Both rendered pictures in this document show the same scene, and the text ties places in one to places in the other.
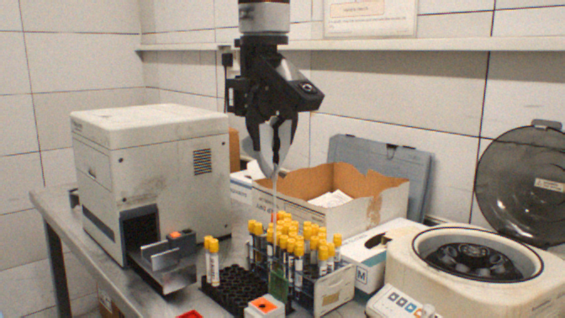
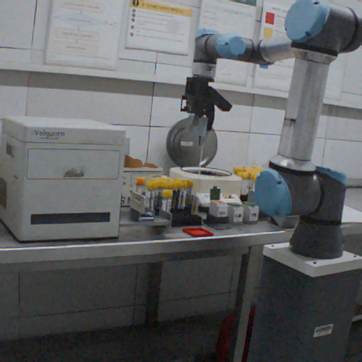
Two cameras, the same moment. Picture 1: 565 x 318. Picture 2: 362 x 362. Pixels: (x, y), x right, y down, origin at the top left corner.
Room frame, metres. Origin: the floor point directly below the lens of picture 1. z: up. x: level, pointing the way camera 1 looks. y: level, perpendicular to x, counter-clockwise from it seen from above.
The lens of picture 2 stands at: (0.46, 1.65, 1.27)
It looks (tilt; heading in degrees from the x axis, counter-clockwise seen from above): 9 degrees down; 278
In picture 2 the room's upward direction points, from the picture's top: 6 degrees clockwise
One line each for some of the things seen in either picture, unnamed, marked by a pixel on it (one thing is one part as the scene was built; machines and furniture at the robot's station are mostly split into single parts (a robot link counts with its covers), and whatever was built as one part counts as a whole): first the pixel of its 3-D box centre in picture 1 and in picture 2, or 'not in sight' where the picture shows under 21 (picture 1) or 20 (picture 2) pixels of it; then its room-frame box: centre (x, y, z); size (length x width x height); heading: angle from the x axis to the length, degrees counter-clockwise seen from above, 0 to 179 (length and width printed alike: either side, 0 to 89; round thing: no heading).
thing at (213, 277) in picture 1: (244, 271); (174, 205); (0.70, 0.06, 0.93); 0.17 x 0.09 x 0.11; 41
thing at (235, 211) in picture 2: not in sight; (233, 213); (0.51, -0.03, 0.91); 0.05 x 0.04 x 0.07; 130
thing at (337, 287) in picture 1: (296, 268); (164, 204); (0.74, -0.03, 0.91); 0.20 x 0.10 x 0.07; 40
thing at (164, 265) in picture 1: (155, 255); (134, 217); (0.78, 0.24, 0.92); 0.21 x 0.07 x 0.05; 40
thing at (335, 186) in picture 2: not in sight; (322, 190); (0.28, 0.28, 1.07); 0.13 x 0.12 x 0.14; 40
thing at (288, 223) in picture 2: not in sight; (282, 213); (0.35, -0.09, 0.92); 0.13 x 0.07 x 0.08; 130
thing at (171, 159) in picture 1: (153, 175); (61, 174); (0.98, 0.30, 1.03); 0.31 x 0.27 x 0.30; 40
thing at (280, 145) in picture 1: (271, 145); (194, 129); (0.67, 0.01, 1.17); 0.06 x 0.03 x 0.09; 41
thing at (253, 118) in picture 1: (260, 120); (208, 116); (0.62, 0.03, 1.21); 0.05 x 0.02 x 0.09; 131
